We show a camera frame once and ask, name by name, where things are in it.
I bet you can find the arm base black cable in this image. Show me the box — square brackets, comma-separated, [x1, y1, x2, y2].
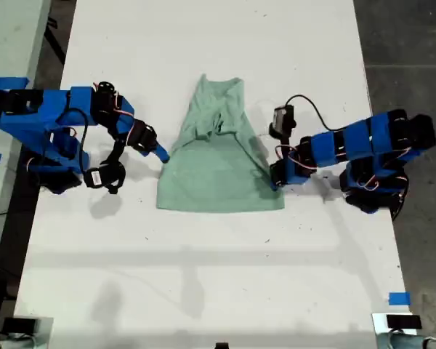
[390, 185, 410, 222]

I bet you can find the camera black cable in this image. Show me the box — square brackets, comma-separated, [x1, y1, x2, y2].
[285, 95, 347, 132]
[57, 108, 91, 180]

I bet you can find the pale green T-shirt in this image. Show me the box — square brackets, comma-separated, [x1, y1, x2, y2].
[156, 73, 286, 214]

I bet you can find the black table frame strut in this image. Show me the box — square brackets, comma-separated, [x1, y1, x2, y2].
[43, 14, 68, 67]

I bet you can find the pale side table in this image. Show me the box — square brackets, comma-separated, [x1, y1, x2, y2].
[0, 0, 52, 272]

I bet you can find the grey metal pipe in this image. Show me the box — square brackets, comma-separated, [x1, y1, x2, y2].
[377, 332, 436, 349]
[0, 336, 38, 349]

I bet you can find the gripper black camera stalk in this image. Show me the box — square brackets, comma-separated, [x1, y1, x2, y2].
[275, 134, 294, 161]
[101, 140, 126, 172]

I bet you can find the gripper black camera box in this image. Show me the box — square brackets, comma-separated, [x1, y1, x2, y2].
[268, 105, 297, 140]
[82, 165, 127, 196]

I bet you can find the long blue tape strip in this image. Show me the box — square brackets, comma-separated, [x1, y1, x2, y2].
[0, 76, 31, 91]

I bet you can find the small black box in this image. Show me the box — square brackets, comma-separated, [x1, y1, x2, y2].
[386, 314, 422, 330]
[2, 317, 38, 334]

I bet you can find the square blue tape piece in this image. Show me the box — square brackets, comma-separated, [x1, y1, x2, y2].
[388, 292, 411, 306]

